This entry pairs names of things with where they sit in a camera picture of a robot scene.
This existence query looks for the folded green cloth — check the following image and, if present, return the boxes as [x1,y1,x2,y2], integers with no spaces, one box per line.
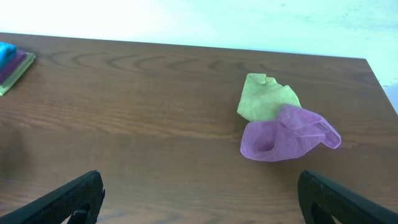
[1,52,35,96]

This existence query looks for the crumpled green cloth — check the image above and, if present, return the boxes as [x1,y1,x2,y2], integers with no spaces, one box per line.
[237,73,301,121]

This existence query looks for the crumpled purple cloth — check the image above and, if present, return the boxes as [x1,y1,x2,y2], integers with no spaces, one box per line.
[240,105,342,162]

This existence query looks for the folded purple cloth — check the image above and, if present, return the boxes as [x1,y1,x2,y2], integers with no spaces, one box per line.
[0,51,27,83]

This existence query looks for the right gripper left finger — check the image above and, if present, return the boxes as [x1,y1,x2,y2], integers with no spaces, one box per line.
[1,170,105,224]

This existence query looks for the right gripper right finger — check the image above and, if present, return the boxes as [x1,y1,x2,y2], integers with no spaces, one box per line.
[297,170,397,224]

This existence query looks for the blue microfiber cloth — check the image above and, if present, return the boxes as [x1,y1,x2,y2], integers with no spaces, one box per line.
[0,42,17,68]

